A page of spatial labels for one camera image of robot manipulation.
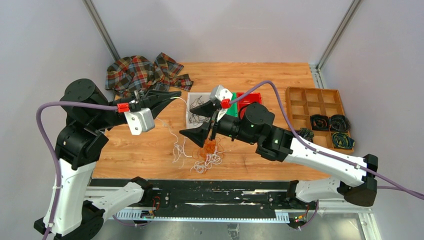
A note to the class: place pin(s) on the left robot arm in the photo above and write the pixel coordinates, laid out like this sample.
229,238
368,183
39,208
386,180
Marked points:
77,150

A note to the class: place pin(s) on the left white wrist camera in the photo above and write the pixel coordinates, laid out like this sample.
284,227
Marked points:
140,121

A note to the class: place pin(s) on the green plastic bin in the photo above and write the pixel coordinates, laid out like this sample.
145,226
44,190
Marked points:
233,110

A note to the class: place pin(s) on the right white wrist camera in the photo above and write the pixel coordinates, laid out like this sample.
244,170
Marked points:
220,98

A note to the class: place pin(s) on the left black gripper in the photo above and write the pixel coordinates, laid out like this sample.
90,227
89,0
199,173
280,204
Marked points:
147,98

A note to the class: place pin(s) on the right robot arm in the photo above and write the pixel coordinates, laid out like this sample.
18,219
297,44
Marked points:
351,178

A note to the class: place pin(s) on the white plastic bin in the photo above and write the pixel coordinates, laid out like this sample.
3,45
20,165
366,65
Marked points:
195,99

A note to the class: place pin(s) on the plaid cloth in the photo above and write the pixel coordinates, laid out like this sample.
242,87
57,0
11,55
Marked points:
137,73

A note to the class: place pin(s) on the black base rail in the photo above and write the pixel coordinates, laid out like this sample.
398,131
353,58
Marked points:
218,201

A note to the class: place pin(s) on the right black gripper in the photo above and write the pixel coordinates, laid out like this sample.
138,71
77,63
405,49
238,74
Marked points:
198,135

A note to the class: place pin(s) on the red plastic bin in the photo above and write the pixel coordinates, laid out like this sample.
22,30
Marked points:
254,97

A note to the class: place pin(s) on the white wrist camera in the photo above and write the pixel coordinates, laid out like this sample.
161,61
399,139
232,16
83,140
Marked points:
220,98
140,121

